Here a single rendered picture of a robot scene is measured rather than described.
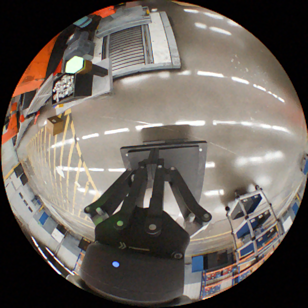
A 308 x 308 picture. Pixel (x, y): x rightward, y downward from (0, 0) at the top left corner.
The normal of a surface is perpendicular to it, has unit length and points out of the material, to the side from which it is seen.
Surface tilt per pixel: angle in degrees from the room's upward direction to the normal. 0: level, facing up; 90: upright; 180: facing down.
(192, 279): 90
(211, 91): 0
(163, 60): 0
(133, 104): 0
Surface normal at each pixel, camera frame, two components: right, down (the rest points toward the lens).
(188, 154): -0.07, 0.40
